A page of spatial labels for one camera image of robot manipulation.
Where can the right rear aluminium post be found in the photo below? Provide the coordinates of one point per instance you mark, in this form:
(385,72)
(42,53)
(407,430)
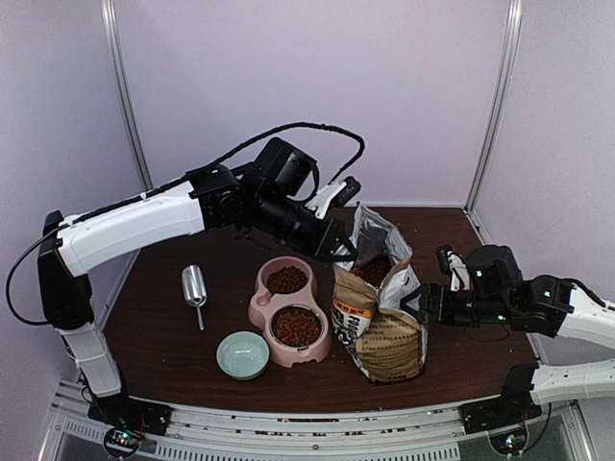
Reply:
(508,57)

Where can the steel bowl insert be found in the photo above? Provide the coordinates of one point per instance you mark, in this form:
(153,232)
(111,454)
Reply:
(297,327)

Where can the circuit board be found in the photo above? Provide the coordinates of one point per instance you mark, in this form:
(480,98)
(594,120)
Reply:
(121,443)
(509,442)

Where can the light green ceramic bowl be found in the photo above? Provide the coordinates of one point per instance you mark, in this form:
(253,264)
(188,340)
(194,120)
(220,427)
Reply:
(242,355)

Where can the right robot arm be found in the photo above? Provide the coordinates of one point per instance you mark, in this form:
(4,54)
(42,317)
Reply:
(594,323)

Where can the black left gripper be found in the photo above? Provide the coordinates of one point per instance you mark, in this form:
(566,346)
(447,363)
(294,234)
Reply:
(325,242)

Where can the front aluminium table rail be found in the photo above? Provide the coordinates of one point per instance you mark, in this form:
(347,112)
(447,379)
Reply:
(199,433)

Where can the brown kibble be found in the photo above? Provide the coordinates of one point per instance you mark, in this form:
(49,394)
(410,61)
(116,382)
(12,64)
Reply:
(297,325)

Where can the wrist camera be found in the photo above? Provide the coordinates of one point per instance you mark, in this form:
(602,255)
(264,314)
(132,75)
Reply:
(334,194)
(452,265)

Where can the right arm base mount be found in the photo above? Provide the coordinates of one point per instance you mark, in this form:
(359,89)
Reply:
(491,414)

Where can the metal food scoop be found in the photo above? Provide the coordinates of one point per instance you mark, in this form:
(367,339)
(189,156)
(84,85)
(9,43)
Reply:
(195,291)

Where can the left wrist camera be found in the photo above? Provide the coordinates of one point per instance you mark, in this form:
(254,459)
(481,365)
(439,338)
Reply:
(334,194)

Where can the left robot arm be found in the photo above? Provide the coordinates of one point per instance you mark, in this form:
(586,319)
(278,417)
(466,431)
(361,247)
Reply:
(259,194)

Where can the right circuit board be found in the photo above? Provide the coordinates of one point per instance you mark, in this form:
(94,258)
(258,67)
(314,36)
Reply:
(509,442)

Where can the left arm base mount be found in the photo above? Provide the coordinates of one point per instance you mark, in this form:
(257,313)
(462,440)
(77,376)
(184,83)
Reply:
(142,417)

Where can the pink double pet feeder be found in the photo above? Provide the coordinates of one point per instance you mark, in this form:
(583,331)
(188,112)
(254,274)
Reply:
(285,310)

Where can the left circuit board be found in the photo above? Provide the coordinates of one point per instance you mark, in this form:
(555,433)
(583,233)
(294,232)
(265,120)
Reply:
(121,443)

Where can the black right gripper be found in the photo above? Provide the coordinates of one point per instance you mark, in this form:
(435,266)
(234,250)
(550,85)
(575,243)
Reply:
(428,294)

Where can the brown dog food bag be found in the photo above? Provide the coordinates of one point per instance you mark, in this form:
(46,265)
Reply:
(386,344)

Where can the left rear aluminium post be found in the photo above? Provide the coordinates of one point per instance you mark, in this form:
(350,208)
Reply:
(110,23)

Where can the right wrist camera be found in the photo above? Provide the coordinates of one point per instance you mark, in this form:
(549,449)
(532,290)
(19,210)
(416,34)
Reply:
(452,265)

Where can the aluminium post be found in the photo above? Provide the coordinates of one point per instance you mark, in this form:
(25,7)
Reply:
(508,57)
(110,23)

